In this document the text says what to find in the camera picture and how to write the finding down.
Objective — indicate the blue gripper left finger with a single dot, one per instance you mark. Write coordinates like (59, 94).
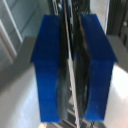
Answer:
(46, 70)

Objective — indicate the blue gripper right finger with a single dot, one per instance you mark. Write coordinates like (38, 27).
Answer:
(99, 70)

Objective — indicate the black oven tray rack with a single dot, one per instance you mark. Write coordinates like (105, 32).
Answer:
(72, 86)

